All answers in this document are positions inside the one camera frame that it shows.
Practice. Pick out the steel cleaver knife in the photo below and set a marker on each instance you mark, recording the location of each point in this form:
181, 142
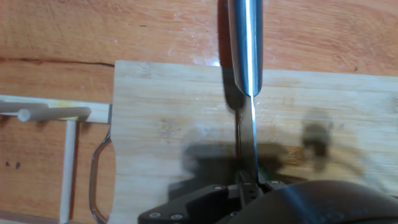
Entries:
245, 46

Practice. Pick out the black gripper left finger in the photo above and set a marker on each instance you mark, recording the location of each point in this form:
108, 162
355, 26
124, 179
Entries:
199, 208

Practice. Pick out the wooden peg dish rack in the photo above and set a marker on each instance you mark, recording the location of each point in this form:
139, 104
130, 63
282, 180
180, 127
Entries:
66, 155

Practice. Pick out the wooden cutting board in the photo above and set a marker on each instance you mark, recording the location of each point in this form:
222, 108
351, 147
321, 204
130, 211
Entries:
171, 102

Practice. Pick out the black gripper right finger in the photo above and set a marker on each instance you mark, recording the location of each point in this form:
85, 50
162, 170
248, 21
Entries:
326, 205

